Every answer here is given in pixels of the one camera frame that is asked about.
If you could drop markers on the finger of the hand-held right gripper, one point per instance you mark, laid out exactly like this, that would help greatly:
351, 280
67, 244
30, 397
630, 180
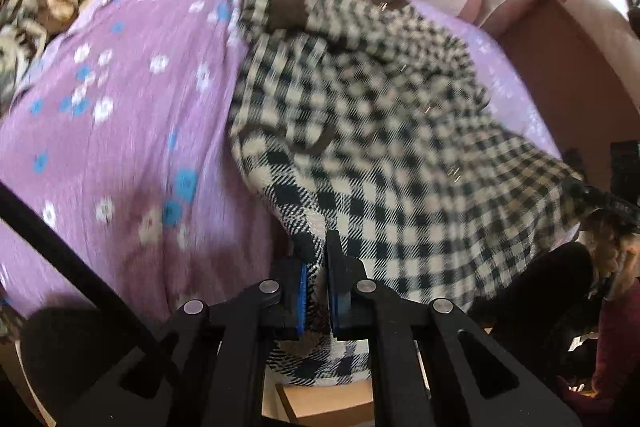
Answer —
600, 199

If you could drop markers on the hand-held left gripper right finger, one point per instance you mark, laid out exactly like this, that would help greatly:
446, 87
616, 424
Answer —
334, 307

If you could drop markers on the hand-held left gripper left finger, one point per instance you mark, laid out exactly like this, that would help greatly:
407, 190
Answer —
301, 302

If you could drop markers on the black beige checkered coat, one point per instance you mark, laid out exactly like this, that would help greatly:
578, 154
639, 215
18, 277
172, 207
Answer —
400, 147

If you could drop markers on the person's right hand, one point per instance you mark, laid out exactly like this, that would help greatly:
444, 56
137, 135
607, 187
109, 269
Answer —
607, 252

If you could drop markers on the person's black trousers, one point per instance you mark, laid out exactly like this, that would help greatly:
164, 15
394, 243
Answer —
540, 292

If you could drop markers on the person's maroon top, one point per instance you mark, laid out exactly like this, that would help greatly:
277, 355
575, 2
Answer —
620, 357

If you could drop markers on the purple floral bedsheet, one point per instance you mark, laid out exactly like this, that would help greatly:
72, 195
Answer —
125, 132

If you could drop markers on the gold patterned cloth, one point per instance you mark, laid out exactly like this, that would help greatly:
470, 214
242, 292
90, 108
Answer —
30, 22

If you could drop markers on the wooden bed frame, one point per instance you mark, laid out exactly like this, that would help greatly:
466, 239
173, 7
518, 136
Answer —
325, 402

